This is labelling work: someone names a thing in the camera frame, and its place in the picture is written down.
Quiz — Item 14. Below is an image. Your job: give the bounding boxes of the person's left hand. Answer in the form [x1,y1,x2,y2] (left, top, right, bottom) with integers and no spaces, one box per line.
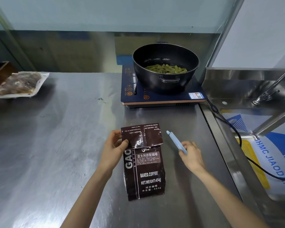
[98,130,129,178]

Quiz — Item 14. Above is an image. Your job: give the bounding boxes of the person's right hand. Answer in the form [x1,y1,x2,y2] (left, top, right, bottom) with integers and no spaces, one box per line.
[179,141,206,175]

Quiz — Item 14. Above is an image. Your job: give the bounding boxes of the light blue bag clip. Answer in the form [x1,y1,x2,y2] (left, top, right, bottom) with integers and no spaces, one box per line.
[166,130,188,155]

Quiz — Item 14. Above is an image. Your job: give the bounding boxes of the brown coffee bag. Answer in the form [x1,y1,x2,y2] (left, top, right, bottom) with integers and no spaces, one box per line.
[120,123,166,202]

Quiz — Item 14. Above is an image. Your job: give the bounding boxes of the person's right forearm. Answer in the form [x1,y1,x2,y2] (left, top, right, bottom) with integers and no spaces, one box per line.
[194,168,269,228]

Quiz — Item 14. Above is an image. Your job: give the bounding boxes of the person's left forearm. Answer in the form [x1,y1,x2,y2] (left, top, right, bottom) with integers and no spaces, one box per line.
[60,169,113,228]

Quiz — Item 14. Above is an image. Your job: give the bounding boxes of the dark blue induction cooktop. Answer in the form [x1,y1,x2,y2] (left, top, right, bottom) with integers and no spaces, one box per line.
[120,63,207,110]

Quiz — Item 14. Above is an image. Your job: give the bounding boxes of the stainless steel sink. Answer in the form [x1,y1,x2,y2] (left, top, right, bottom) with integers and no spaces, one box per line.
[201,67,285,228]

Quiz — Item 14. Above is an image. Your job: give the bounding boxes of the black cooking pot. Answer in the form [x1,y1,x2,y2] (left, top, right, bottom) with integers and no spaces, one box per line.
[132,43,200,95]

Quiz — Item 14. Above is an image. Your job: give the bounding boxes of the green beans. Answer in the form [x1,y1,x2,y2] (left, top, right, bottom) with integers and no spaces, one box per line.
[145,64,188,74]

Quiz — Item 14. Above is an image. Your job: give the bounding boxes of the white blue printed sack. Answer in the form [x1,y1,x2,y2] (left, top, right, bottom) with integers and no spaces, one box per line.
[222,113,285,200]

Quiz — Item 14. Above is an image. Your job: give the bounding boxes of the chrome faucet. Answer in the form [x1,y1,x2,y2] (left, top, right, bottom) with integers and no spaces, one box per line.
[251,64,285,105]

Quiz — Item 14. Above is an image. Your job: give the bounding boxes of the vacuum-packed meat bag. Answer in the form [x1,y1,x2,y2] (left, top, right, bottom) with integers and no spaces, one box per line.
[0,72,50,99]

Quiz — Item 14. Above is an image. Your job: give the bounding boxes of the brown wooden box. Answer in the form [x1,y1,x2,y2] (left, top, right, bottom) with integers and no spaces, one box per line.
[0,61,16,95]

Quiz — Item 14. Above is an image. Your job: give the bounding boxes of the black power cable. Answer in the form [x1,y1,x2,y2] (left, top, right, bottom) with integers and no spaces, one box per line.
[205,99,285,181]

